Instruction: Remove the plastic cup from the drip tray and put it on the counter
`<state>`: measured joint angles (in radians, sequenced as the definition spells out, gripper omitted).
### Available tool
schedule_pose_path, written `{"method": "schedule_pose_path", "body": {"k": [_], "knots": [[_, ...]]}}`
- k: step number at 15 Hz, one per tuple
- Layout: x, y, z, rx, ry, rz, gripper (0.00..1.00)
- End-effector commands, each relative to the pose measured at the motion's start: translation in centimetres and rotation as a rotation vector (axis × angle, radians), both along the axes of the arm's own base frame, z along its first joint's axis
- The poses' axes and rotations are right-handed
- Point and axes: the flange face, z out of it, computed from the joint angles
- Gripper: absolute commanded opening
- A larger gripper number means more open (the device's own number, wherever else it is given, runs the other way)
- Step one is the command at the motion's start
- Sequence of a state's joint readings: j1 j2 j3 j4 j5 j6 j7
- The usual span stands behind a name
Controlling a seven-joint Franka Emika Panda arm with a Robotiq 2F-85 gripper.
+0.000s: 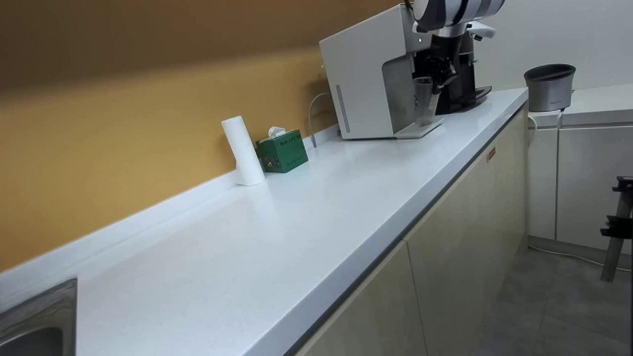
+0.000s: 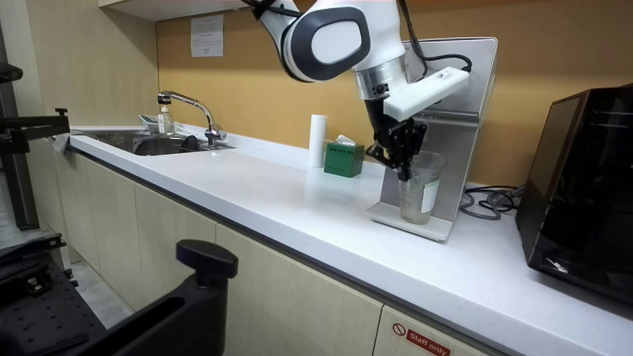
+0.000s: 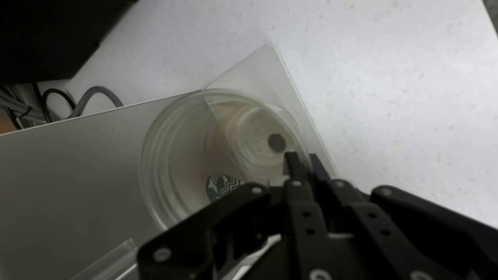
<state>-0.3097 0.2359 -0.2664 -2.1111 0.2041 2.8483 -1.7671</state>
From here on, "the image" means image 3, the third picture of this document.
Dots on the clear plastic cup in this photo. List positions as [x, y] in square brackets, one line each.
[180, 156]

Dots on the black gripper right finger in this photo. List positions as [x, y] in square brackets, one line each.
[404, 234]

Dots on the white coffee machine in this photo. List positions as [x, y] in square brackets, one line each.
[71, 181]

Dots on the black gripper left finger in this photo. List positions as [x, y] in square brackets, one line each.
[258, 234]

